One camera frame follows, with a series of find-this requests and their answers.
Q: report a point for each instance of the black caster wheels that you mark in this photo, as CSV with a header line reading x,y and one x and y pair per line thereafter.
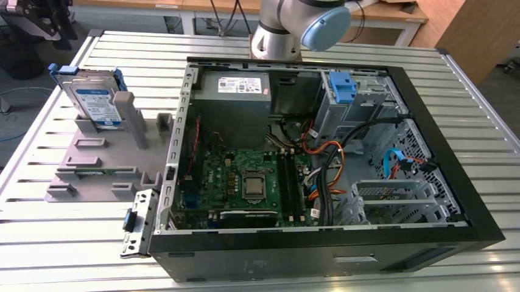
x,y
512,65

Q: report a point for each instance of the grey power supply unit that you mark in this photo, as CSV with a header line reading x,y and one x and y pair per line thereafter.
x,y
231,115

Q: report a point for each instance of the grey metal optical drive cage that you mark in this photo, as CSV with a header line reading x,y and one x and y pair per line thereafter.
x,y
352,115

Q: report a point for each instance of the CPU socket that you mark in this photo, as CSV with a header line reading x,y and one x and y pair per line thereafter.
x,y
254,174

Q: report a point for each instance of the wooden top desk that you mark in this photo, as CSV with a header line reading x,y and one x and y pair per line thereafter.
x,y
389,13

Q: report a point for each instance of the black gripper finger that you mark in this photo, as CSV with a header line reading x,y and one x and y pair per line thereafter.
x,y
64,24
40,25

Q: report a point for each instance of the hard disk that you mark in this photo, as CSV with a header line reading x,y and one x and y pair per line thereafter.
x,y
97,105

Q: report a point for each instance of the black open PC case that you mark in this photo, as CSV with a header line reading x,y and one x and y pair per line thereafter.
x,y
283,261

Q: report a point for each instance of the silver CPU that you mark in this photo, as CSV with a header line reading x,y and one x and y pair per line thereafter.
x,y
254,186

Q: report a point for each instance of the black waste bin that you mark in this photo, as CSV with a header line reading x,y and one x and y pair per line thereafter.
x,y
21,65

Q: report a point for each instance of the black graphics card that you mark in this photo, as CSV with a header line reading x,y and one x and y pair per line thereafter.
x,y
247,219

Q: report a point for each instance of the wooden cabinet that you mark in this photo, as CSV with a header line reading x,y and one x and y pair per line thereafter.
x,y
478,30

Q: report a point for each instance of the green motherboard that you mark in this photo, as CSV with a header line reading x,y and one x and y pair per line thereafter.
x,y
219,170

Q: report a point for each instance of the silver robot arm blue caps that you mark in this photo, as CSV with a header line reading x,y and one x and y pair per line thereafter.
x,y
275,45

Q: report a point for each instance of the green RAM stick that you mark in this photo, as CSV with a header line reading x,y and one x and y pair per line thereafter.
x,y
101,172

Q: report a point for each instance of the grey metal disk bay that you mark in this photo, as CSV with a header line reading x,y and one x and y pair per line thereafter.
x,y
398,202

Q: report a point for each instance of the white frame desk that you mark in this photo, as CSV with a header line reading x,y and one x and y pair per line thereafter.
x,y
121,7

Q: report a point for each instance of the blue plastic drive latch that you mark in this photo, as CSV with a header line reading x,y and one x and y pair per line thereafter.
x,y
342,88

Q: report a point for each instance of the black RAM slot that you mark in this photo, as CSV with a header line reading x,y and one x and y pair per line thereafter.
x,y
296,185
284,185

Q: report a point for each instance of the hinged metal bracket blue tab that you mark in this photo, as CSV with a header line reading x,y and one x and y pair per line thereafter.
x,y
143,219

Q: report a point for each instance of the grey plastic parts rack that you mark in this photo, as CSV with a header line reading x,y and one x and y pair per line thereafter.
x,y
113,158

